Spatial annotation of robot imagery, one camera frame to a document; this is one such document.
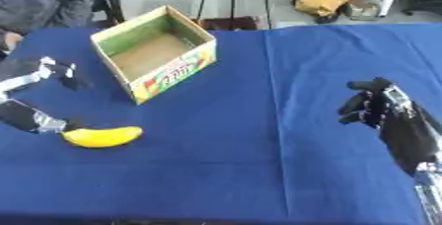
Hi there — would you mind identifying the person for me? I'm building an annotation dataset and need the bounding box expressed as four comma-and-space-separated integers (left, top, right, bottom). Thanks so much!
0, 0, 97, 55

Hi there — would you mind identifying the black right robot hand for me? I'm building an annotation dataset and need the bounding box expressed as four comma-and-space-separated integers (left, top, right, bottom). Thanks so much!
336, 77, 442, 178

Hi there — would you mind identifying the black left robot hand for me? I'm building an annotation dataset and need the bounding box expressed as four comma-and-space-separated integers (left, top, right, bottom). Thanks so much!
0, 55, 94, 134

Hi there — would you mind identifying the tan cardboard box green inside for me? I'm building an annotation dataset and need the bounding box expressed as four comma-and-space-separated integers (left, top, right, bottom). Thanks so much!
90, 4, 220, 106

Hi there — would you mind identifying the dark brown box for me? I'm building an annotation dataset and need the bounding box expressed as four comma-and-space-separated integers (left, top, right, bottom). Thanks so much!
191, 16, 262, 32

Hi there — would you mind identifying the yellow toy banana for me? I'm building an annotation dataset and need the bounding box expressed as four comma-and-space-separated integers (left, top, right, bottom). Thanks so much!
60, 125, 145, 149

